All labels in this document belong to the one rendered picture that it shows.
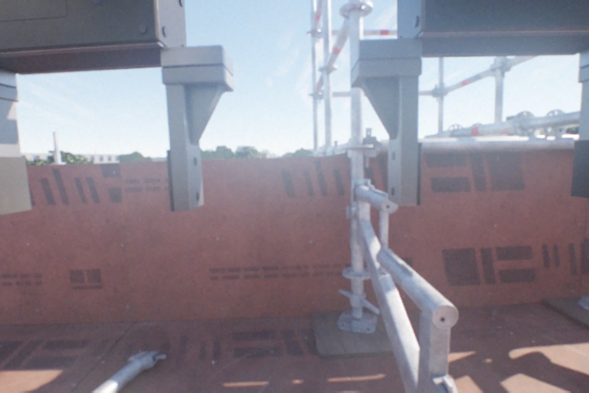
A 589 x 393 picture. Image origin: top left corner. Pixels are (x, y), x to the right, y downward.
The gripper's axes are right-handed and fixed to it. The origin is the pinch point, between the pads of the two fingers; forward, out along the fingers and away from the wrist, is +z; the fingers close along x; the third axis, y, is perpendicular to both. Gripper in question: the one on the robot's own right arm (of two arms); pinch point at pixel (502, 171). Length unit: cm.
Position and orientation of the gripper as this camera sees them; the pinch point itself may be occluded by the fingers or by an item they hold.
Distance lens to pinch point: 24.7
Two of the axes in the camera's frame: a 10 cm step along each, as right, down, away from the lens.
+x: 10.0, -0.2, -0.2
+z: 0.3, 9.9, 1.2
